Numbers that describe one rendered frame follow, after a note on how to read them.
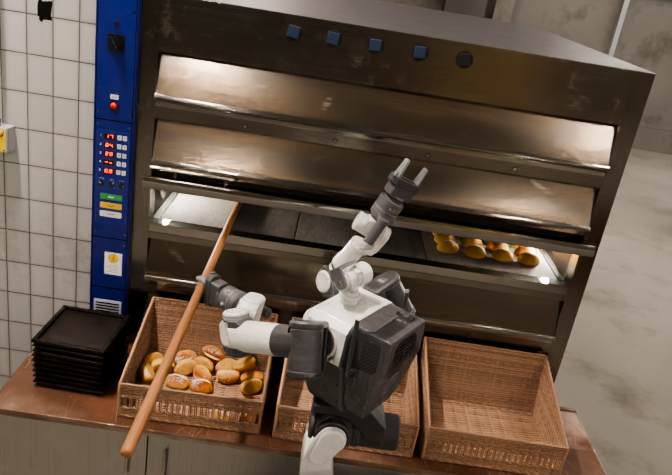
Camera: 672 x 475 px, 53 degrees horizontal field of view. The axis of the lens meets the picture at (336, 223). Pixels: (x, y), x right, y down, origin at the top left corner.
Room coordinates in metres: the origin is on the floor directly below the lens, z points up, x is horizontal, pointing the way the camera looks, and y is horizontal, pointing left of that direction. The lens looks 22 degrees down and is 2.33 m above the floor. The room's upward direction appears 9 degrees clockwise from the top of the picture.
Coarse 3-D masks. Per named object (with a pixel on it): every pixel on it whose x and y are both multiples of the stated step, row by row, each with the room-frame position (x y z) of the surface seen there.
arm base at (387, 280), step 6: (378, 276) 1.96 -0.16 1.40; (384, 276) 1.94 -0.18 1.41; (390, 276) 1.92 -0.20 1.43; (396, 276) 1.91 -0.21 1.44; (372, 282) 1.93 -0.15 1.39; (378, 282) 1.91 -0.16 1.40; (384, 282) 1.90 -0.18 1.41; (390, 282) 1.88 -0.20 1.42; (396, 282) 1.89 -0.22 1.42; (366, 288) 1.91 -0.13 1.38; (372, 288) 1.89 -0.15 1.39; (378, 288) 1.87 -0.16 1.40; (384, 288) 1.87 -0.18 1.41; (390, 288) 1.88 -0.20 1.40; (378, 294) 1.85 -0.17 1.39; (384, 294) 1.86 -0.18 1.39; (414, 312) 1.91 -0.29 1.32
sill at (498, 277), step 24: (216, 240) 2.58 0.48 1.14; (240, 240) 2.59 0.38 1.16; (264, 240) 2.59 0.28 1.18; (288, 240) 2.63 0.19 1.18; (384, 264) 2.61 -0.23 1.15; (408, 264) 2.61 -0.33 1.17; (432, 264) 2.63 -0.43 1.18; (456, 264) 2.67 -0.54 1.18; (528, 288) 2.63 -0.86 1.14; (552, 288) 2.63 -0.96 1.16
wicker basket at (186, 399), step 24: (168, 312) 2.53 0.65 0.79; (216, 312) 2.55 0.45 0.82; (144, 336) 2.41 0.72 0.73; (168, 336) 2.50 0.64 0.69; (192, 336) 2.51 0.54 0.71; (216, 336) 2.52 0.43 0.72; (264, 360) 2.51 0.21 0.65; (120, 384) 2.08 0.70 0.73; (144, 384) 2.28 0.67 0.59; (240, 384) 2.39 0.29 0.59; (264, 384) 2.19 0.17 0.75; (120, 408) 2.10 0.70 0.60; (168, 408) 2.16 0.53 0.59; (192, 408) 2.18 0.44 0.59; (216, 408) 2.10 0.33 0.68; (240, 408) 2.10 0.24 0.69
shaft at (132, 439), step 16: (224, 240) 2.46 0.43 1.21; (208, 272) 2.16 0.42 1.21; (192, 304) 1.92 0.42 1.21; (176, 336) 1.72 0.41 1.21; (176, 352) 1.65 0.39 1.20; (160, 368) 1.55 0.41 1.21; (160, 384) 1.49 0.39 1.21; (144, 400) 1.41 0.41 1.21; (144, 416) 1.35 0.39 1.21; (128, 448) 1.23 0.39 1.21
